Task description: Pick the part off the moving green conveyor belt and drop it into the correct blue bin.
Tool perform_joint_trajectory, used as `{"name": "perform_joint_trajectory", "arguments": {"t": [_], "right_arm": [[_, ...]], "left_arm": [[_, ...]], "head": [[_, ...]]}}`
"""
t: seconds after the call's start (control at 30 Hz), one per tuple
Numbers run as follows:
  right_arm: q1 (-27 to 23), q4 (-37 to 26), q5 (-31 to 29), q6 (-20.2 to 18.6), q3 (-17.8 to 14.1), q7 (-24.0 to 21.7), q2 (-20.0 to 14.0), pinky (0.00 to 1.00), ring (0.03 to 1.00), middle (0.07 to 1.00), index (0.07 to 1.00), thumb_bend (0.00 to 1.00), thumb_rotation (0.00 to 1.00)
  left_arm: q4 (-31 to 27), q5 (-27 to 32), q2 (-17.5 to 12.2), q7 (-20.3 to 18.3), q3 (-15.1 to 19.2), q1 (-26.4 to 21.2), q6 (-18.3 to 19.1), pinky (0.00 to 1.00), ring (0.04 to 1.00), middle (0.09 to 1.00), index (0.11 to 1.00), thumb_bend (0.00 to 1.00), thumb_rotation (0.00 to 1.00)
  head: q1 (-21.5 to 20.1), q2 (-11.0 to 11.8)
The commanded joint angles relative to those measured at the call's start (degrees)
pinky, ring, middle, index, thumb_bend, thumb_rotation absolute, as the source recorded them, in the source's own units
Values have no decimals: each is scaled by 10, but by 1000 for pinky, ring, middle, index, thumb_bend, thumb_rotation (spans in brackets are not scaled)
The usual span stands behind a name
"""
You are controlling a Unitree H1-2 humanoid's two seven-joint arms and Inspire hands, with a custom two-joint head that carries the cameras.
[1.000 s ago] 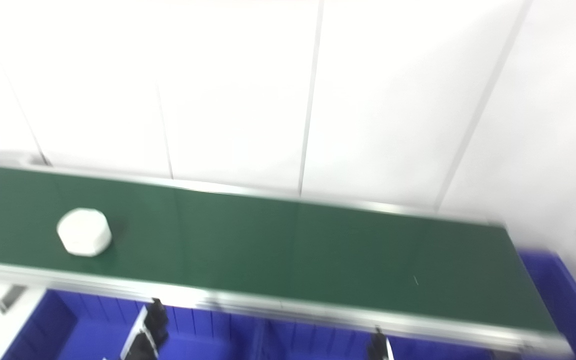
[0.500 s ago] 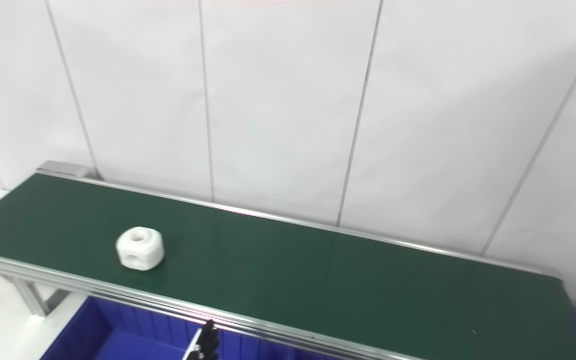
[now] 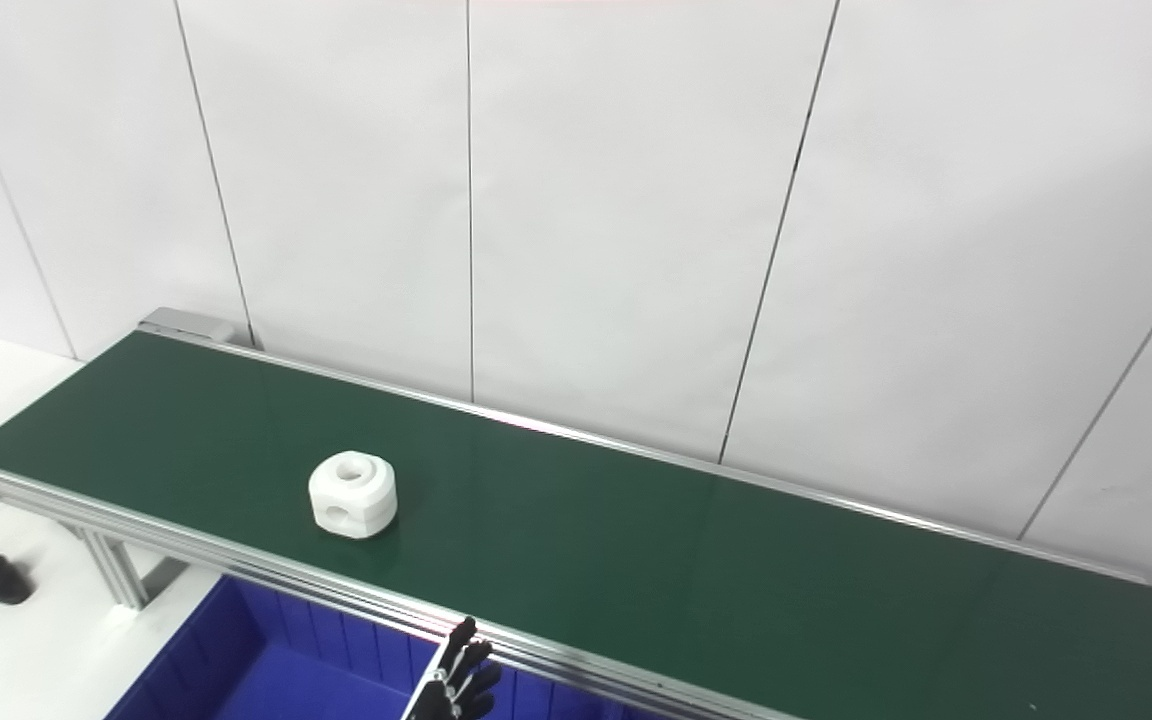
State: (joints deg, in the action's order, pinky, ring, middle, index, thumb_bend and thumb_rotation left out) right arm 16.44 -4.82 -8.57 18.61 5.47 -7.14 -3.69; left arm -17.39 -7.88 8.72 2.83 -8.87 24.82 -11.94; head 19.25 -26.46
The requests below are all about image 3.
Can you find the aluminium conveyor support leg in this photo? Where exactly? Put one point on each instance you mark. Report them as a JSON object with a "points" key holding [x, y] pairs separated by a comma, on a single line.
{"points": [[121, 575]]}

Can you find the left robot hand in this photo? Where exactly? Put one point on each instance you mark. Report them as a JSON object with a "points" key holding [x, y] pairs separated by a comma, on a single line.
{"points": [[451, 690]]}

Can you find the white round plastic part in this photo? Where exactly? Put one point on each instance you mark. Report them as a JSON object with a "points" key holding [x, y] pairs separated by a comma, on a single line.
{"points": [[353, 497]]}

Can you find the blue plastic bin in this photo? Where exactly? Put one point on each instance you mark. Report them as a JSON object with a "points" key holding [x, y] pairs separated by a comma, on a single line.
{"points": [[286, 680]]}

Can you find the green conveyor belt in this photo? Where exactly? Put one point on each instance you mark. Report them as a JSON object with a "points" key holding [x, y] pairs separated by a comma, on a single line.
{"points": [[636, 560], [236, 572]]}

